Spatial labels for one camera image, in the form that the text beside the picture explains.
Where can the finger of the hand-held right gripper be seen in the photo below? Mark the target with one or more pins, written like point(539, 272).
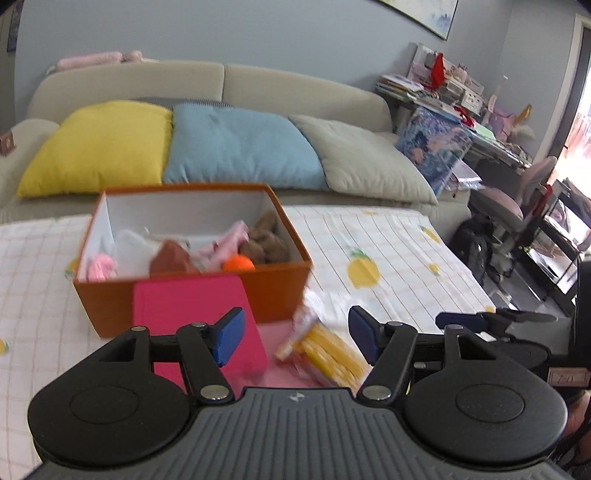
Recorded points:
point(459, 321)
point(521, 316)

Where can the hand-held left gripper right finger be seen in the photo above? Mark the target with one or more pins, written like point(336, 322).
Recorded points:
point(364, 334)

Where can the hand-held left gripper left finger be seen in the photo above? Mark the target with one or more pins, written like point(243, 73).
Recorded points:
point(229, 334)

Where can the orange cardboard box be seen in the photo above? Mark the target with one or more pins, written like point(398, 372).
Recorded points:
point(277, 295)

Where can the brown sponge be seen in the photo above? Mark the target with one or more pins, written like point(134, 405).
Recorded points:
point(171, 263)

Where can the pink cloth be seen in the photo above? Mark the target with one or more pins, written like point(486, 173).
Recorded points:
point(226, 242)

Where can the white translucent plastic bag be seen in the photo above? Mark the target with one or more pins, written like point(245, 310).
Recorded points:
point(134, 251)

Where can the pink white crochet piece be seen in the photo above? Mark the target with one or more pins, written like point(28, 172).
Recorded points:
point(100, 268)

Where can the crinkly snack packet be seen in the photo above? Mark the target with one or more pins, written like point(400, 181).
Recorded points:
point(332, 355)

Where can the clear box with pink lid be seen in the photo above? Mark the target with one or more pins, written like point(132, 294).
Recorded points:
point(194, 318)

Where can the pink lettered mat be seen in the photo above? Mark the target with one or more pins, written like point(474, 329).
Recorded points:
point(281, 376)

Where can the black backpack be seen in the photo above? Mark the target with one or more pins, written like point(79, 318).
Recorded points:
point(473, 249)

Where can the black metal rack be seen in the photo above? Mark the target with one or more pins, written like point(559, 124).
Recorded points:
point(561, 249)

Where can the pink desk chair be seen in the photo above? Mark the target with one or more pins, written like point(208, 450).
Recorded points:
point(526, 189)

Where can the grey pillow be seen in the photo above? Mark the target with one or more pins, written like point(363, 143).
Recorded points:
point(364, 157)

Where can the blue pillow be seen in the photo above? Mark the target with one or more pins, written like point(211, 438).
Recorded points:
point(240, 147)

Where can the yellow pillow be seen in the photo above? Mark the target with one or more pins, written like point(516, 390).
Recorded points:
point(101, 147)

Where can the cluttered desk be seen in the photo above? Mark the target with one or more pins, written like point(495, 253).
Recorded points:
point(461, 92)

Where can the grey striped cloth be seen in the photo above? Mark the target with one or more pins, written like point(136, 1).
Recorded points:
point(184, 101)

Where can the beige sofa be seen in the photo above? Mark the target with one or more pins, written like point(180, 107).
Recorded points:
point(277, 87)

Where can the pink plush toy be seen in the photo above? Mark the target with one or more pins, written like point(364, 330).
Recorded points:
point(97, 60)

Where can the framed wall picture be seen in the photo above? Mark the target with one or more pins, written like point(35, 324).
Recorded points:
point(425, 14)

